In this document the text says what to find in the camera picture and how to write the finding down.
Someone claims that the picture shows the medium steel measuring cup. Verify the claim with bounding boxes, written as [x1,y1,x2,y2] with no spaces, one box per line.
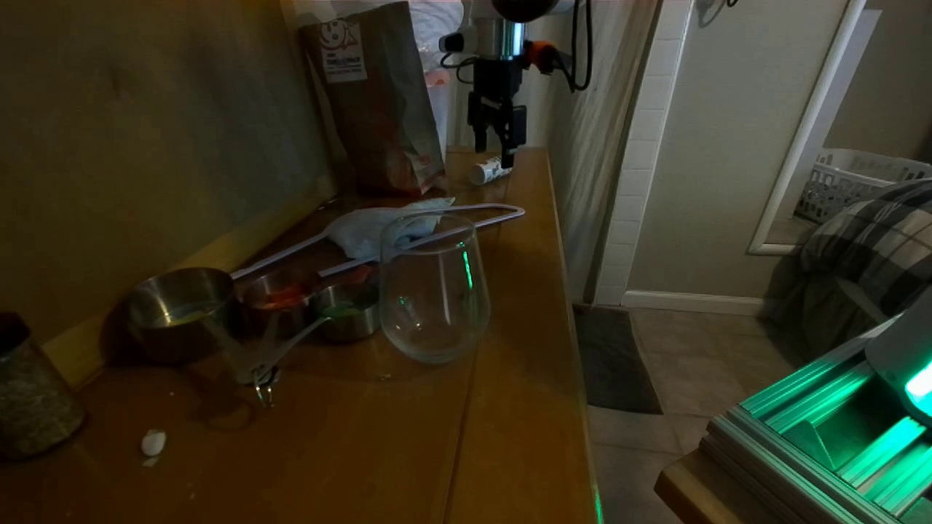
[238,275,311,381]

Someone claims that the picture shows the white plastic bag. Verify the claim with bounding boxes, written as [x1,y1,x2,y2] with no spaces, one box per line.
[407,0,462,145]

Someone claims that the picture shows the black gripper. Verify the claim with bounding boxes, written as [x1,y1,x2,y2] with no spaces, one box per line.
[468,58,523,169]

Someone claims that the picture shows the small steel measuring cup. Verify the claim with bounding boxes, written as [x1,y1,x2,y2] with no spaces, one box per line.
[249,283,378,409]

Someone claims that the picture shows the crumpled white cloth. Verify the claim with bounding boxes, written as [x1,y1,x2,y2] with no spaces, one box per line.
[325,199,452,262]

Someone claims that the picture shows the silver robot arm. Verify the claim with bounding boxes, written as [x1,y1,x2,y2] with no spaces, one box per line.
[465,0,560,169]

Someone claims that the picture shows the dark floor mat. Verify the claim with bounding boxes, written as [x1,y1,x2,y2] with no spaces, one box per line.
[573,305,660,413]

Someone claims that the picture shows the small white container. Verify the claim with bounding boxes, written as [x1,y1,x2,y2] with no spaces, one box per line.
[472,161,510,187]

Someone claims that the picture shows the brown paper bag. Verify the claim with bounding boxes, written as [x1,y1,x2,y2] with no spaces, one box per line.
[298,0,445,196]

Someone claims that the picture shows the large steel measuring cup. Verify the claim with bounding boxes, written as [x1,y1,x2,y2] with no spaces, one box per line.
[126,269,244,366]

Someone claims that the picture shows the green lit aluminium frame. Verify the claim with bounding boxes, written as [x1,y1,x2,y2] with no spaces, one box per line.
[702,291,932,524]

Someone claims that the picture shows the small white crumb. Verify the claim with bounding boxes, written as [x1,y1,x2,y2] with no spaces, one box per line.
[139,431,165,460]

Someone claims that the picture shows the stemless clear glass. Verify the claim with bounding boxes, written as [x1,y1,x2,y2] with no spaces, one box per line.
[378,219,488,365]

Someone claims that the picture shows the white laundry basket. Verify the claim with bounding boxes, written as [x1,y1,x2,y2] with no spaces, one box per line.
[791,148,932,224]

